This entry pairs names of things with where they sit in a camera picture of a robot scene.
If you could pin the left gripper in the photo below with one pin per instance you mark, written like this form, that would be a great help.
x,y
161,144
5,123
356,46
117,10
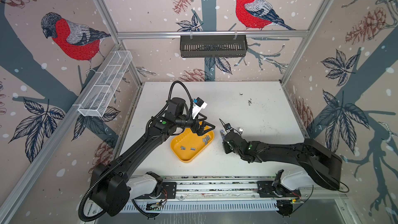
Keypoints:
x,y
200,130

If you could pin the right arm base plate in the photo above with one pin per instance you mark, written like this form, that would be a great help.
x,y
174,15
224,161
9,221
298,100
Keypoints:
x,y
266,189

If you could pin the aluminium mounting rail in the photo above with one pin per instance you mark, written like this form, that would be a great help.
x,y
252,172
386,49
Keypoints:
x,y
189,188

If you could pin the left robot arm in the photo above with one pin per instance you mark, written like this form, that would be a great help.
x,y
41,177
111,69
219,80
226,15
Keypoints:
x,y
176,114

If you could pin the staple strip in tray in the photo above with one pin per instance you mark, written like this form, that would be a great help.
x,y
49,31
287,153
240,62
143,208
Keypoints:
x,y
207,139

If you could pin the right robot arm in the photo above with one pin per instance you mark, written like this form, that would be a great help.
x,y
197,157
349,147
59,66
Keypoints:
x,y
318,165

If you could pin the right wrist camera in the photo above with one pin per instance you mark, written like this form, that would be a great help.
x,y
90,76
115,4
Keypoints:
x,y
228,127

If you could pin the black wall basket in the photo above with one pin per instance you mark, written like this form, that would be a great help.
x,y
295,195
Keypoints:
x,y
213,46

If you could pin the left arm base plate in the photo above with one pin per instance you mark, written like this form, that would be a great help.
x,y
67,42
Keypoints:
x,y
166,191

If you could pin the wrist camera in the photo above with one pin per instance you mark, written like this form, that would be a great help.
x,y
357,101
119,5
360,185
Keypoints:
x,y
198,105
228,127

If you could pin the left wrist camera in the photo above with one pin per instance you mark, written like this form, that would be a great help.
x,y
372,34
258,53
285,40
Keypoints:
x,y
198,105

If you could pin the white wire mesh shelf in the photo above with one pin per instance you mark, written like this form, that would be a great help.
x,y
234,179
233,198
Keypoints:
x,y
101,93

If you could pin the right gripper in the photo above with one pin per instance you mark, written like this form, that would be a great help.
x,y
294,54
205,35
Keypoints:
x,y
225,142

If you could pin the yellow plastic tray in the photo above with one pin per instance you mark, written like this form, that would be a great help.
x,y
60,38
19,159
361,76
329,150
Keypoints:
x,y
188,145

